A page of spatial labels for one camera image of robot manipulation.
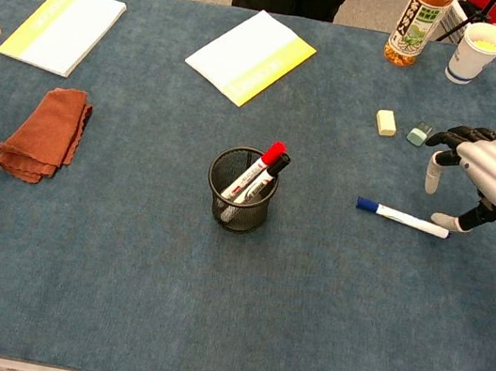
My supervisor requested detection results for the white yellow Lexikon notebook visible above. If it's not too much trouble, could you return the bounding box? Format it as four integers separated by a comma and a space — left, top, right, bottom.
178, 0, 322, 120
0, 0, 129, 86

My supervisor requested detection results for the folded brown cloth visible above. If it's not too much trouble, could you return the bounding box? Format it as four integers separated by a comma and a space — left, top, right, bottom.
0, 78, 97, 193

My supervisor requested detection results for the black round cup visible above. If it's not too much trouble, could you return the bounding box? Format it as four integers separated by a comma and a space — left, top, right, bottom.
199, 141, 285, 240

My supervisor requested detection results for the pale yellow eraser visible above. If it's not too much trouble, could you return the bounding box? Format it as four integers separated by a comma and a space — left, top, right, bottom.
372, 107, 400, 140

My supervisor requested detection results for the blue felt table mat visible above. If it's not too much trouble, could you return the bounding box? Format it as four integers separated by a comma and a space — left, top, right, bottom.
0, 0, 496, 371

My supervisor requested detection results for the red whiteboard marker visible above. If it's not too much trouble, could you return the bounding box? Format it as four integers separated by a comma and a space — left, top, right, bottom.
216, 132, 288, 229

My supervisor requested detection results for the black whiteboard marker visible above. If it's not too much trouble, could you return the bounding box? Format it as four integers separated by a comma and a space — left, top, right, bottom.
223, 145, 293, 230

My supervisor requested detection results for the white paper cup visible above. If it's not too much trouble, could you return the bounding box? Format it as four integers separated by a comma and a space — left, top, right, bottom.
442, 16, 496, 92

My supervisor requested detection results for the blue whiteboard marker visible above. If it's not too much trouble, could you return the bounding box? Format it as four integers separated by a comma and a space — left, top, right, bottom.
352, 195, 457, 241

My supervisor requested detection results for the amber tea bottle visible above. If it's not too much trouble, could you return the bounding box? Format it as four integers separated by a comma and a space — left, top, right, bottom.
381, 0, 457, 74

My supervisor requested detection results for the black tripod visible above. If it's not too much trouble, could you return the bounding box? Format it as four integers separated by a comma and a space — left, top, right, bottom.
435, 0, 496, 52

